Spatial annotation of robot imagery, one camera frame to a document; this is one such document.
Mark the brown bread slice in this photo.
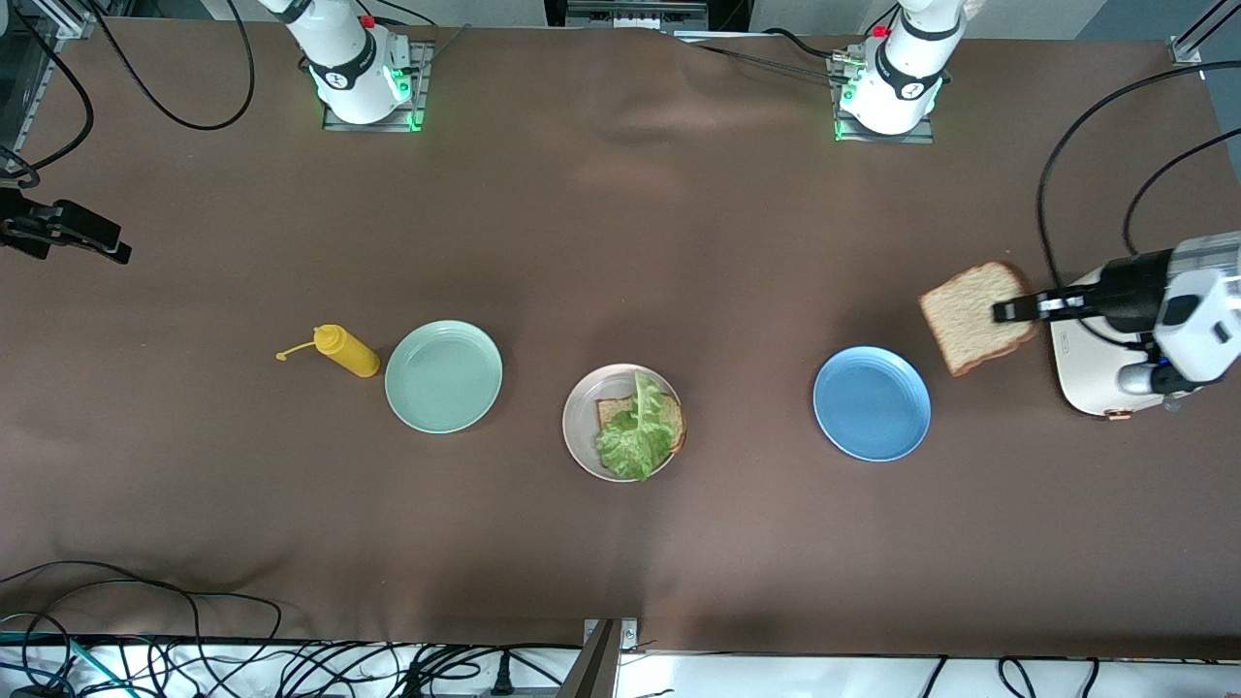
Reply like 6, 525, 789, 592
919, 260, 1040, 378
595, 393, 687, 457

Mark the yellow mustard squeeze bottle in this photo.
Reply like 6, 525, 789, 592
276, 325, 381, 378

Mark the green lettuce leaf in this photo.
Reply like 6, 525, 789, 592
594, 369, 680, 482

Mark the blue plate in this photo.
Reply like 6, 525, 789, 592
812, 346, 932, 462

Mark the mint green plate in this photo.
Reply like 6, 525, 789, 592
385, 320, 504, 434

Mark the beige plate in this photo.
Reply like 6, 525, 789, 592
562, 364, 684, 483

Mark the white toaster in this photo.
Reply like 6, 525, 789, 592
1049, 267, 1213, 421

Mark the brown table cover cloth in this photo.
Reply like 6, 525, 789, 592
0, 17, 1241, 660

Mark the black equipment stand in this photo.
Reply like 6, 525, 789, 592
543, 0, 752, 35

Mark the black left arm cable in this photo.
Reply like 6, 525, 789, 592
1035, 60, 1241, 352

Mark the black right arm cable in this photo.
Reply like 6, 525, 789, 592
0, 0, 257, 190

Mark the aluminium frame profile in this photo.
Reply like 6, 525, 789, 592
0, 0, 98, 175
1168, 0, 1241, 67

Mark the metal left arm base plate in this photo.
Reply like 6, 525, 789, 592
832, 53, 937, 144

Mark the black cable to arm base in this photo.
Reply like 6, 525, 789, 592
679, 27, 878, 83

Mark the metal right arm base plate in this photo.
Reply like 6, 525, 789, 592
322, 41, 434, 133

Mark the long looping black cable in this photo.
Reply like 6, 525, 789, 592
0, 560, 284, 698

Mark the teal cable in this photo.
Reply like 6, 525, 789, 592
0, 630, 132, 698

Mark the aluminium table edge bracket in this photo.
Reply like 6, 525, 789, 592
557, 618, 641, 698

